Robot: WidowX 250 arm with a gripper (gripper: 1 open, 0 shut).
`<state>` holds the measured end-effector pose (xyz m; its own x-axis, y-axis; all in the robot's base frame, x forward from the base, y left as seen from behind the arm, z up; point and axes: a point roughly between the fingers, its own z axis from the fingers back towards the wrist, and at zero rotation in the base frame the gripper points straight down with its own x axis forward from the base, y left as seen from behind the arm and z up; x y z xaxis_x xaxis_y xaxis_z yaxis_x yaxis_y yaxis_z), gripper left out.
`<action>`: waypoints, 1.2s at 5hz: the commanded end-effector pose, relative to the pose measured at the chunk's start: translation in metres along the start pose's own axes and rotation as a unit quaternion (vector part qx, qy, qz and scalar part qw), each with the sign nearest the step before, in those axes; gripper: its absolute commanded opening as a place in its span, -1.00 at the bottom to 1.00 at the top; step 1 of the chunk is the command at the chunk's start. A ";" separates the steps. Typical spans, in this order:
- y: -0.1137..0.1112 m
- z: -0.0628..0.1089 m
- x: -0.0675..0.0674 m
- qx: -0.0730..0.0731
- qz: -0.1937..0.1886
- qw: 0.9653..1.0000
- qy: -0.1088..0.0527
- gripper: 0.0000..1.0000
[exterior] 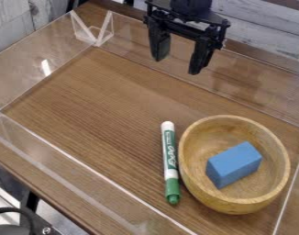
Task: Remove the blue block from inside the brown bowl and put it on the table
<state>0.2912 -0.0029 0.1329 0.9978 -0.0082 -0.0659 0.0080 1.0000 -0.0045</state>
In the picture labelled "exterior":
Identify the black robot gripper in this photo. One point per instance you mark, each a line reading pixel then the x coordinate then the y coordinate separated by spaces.
pixel 187 18

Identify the blue rectangular foam block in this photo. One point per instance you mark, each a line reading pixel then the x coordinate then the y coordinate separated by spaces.
pixel 232 164

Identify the brown wooden bowl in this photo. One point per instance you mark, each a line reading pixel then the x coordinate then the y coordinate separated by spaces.
pixel 209 136

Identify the clear acrylic tray walls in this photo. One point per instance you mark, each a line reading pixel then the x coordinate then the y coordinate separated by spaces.
pixel 84 98

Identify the green white dry-erase marker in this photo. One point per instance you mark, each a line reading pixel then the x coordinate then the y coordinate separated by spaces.
pixel 169 163

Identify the black table leg frame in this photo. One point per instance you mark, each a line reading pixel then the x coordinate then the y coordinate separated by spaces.
pixel 28 204

